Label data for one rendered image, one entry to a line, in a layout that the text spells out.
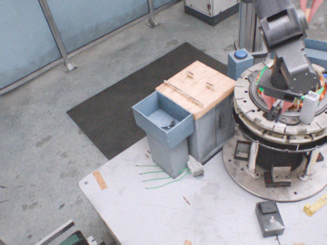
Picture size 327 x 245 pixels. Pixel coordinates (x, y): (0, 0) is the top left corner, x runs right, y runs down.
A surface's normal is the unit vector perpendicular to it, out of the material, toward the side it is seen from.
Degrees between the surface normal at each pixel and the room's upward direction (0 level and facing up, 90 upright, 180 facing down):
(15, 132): 0
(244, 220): 0
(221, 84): 0
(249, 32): 90
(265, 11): 71
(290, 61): 22
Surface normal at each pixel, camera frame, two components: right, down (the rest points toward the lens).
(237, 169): -0.12, -0.68
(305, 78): 0.04, 0.74
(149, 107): 0.65, 0.49
